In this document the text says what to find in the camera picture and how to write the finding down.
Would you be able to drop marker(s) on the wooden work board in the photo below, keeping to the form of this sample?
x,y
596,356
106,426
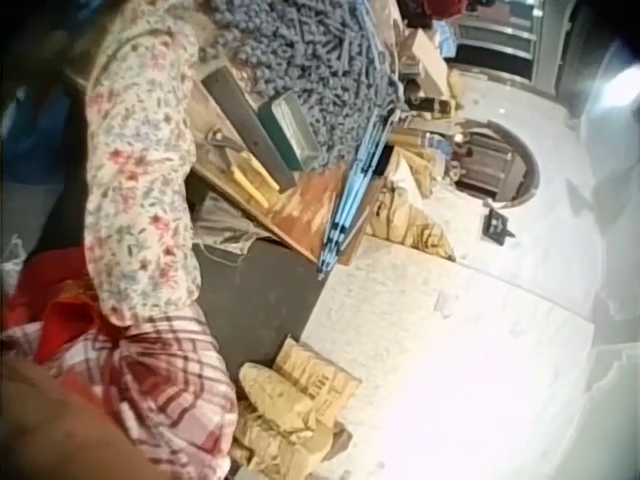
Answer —
x,y
305,210

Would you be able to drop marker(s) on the bundle of blue striped packets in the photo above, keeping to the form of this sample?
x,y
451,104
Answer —
x,y
356,195

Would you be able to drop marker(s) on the dark floor mat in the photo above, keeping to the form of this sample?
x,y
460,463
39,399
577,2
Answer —
x,y
260,305

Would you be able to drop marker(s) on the heap of beige sacks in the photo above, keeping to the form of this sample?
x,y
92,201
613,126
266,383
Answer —
x,y
410,220

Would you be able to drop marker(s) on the grey cloth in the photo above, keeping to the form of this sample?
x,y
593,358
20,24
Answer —
x,y
225,222

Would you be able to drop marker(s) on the green metal tray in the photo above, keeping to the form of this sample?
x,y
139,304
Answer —
x,y
286,131

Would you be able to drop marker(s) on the metal pliers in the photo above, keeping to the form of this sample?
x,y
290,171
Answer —
x,y
223,141

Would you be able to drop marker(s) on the grey metal bar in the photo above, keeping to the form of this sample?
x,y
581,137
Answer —
x,y
245,117

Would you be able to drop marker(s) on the pile of printed paper sacks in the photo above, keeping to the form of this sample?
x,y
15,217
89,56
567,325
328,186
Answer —
x,y
295,400

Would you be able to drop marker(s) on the dark cylindrical can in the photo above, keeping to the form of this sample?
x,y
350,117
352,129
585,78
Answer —
x,y
431,103

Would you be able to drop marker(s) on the small black floor object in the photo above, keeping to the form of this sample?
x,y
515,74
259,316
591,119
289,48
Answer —
x,y
497,226

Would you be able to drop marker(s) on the heap of grey bolts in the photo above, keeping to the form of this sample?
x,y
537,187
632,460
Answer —
x,y
320,55

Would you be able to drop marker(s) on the round floor opening with stairs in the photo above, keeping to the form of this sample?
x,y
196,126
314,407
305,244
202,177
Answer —
x,y
492,162

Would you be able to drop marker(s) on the cardboard box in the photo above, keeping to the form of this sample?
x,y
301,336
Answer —
x,y
425,57

